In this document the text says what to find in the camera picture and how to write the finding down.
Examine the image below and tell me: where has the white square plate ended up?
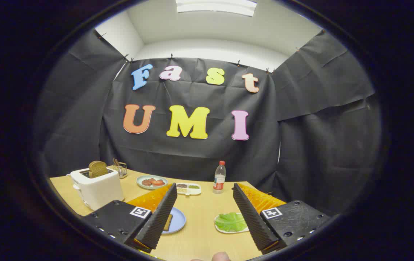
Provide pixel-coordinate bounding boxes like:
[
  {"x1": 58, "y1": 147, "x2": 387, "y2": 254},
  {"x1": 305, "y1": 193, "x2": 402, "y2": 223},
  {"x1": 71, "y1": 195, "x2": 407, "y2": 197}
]
[{"x1": 214, "y1": 213, "x2": 250, "y2": 234}]

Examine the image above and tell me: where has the green lettuce leaf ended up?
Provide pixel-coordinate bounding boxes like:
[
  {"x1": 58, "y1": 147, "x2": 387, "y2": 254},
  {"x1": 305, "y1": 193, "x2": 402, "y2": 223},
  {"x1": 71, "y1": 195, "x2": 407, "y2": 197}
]
[{"x1": 215, "y1": 212, "x2": 247, "y2": 232}]

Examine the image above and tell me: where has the ceiling light panel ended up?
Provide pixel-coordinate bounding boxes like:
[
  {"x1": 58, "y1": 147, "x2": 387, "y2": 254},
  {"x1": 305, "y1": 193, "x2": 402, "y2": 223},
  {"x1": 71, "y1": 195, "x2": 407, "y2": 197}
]
[{"x1": 175, "y1": 0, "x2": 258, "y2": 17}]

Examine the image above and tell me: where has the clear plastic water bottle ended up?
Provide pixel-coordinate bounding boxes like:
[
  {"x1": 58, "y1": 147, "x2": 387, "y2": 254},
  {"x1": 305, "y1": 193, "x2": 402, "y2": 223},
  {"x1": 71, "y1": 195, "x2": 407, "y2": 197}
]
[{"x1": 213, "y1": 161, "x2": 226, "y2": 194}]

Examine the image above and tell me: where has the pale green round plate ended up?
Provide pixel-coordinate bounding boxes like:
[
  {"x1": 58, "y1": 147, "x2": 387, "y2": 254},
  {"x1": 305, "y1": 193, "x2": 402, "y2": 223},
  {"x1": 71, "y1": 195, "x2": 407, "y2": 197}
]
[{"x1": 136, "y1": 175, "x2": 168, "y2": 190}]

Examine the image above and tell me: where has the brown toast slice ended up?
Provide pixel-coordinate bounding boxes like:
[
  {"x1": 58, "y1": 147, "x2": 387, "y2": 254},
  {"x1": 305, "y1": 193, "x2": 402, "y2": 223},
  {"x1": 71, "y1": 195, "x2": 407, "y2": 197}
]
[{"x1": 88, "y1": 161, "x2": 108, "y2": 178}]

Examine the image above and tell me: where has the blue round plate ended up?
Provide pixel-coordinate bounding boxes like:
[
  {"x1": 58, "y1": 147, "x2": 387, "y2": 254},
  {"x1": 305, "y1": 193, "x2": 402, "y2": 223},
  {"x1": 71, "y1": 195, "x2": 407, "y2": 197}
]
[{"x1": 162, "y1": 207, "x2": 186, "y2": 235}]

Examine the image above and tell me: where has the wire mesh utensil holder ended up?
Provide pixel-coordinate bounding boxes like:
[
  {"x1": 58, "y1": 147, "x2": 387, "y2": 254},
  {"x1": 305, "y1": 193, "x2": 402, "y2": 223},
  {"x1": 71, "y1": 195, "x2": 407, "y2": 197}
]
[{"x1": 112, "y1": 161, "x2": 128, "y2": 179}]

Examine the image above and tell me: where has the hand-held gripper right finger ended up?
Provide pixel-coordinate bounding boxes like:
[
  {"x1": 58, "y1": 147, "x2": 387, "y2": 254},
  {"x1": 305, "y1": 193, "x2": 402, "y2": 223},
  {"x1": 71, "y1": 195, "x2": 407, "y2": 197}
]
[{"x1": 233, "y1": 183, "x2": 333, "y2": 255}]

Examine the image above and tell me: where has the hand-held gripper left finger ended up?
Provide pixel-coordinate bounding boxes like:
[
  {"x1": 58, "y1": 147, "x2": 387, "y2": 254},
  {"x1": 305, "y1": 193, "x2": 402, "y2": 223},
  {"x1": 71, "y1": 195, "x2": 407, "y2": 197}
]
[{"x1": 82, "y1": 183, "x2": 177, "y2": 253}]

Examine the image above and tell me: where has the white toaster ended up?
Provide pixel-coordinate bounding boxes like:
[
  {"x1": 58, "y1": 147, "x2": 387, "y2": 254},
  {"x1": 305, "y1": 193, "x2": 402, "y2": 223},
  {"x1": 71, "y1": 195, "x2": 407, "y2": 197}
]
[{"x1": 66, "y1": 168, "x2": 124, "y2": 211}]

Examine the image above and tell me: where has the white divided seed dish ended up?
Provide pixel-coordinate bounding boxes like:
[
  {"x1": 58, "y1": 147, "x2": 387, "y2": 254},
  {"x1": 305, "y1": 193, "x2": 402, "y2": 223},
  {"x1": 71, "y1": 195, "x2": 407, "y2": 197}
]
[{"x1": 175, "y1": 183, "x2": 202, "y2": 196}]

